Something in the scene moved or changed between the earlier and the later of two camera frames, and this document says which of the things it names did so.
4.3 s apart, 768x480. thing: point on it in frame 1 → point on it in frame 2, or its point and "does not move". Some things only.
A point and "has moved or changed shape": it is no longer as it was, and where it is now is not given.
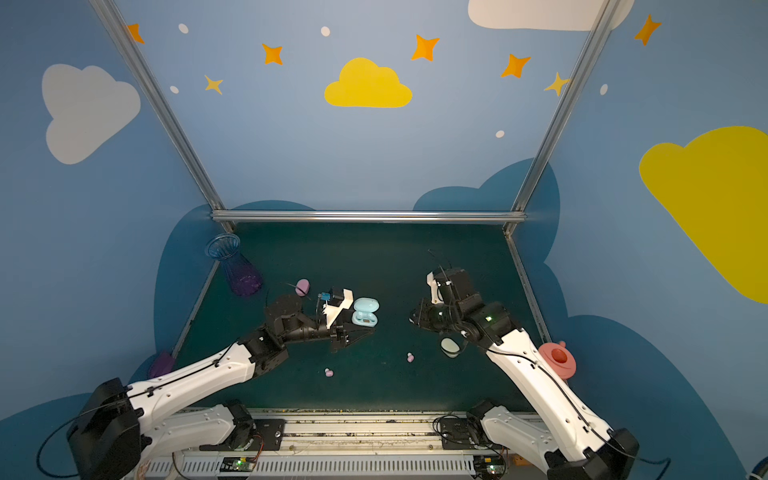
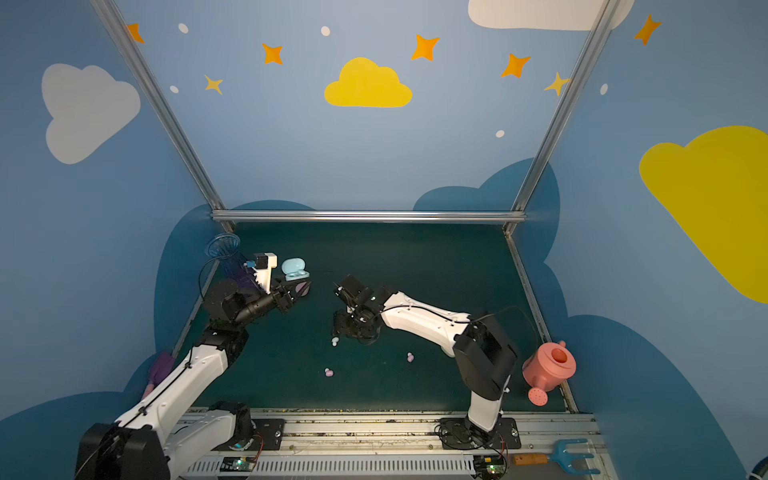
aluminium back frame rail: [368, 216] does not move
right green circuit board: [489, 467] does not move
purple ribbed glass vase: [244, 280] does not move
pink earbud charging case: [304, 285] does not move
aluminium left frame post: [136, 55] does not move
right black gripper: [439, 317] → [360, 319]
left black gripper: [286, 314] → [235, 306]
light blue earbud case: [364, 308] has moved or changed shape
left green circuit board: [237, 464] does not move
